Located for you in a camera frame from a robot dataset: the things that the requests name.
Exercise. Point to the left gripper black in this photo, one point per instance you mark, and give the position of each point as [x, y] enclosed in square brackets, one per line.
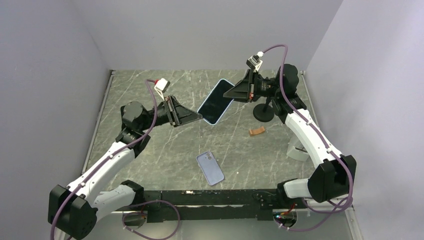
[178, 115]

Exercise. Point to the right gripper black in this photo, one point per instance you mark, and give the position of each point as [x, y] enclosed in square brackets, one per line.
[246, 90]

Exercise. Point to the phone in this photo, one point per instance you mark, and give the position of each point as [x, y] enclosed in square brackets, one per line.
[215, 104]
[210, 168]

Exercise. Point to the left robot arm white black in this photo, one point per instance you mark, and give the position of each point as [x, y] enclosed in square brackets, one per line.
[76, 208]

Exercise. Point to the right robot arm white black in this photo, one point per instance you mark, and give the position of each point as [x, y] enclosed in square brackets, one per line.
[334, 171]

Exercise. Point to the white phone stand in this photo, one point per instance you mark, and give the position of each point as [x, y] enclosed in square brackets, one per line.
[296, 150]

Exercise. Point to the wooden microphone on black stand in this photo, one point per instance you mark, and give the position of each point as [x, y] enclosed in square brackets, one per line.
[263, 112]

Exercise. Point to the small brown wooden block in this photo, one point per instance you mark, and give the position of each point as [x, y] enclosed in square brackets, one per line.
[256, 131]

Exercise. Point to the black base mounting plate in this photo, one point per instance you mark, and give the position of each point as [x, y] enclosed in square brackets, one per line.
[190, 205]

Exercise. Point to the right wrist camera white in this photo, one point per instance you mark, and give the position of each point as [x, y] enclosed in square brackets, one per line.
[255, 61]

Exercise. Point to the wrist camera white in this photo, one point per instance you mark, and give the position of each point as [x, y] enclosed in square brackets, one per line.
[160, 86]
[255, 61]

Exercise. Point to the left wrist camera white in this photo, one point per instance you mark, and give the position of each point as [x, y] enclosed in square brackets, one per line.
[160, 86]

